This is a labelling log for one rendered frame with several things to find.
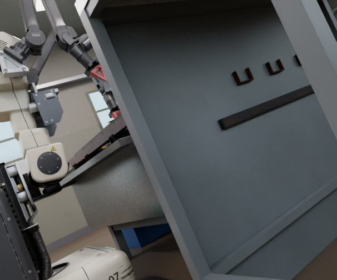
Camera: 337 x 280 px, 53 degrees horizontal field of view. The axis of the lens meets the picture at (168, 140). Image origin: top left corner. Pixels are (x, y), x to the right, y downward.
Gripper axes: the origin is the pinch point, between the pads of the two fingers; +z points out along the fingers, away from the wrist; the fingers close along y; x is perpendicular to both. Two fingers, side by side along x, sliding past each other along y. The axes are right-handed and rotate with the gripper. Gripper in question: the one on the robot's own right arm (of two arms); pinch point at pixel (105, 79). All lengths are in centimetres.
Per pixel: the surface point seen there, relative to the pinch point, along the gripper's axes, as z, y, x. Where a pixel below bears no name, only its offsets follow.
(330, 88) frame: 35, -115, 34
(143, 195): 51, 12, 26
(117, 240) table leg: 75, 95, 39
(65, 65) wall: -107, 410, -172
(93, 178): 31, 66, 24
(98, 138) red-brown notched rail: 16.9, 43.9, 9.2
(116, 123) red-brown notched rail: 18.2, 16.4, 6.1
